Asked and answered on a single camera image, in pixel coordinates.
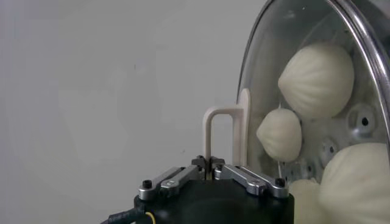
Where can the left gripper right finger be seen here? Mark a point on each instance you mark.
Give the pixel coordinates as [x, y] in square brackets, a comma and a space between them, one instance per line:
[253, 182]

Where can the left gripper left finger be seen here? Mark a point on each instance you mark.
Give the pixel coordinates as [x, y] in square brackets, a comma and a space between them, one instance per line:
[173, 182]

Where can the steel perforated steamer basket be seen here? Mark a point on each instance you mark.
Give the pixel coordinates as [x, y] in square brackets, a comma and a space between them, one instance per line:
[353, 131]

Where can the white steamed baozi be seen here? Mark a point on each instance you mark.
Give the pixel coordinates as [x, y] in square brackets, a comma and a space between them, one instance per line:
[304, 201]
[356, 185]
[280, 135]
[317, 80]

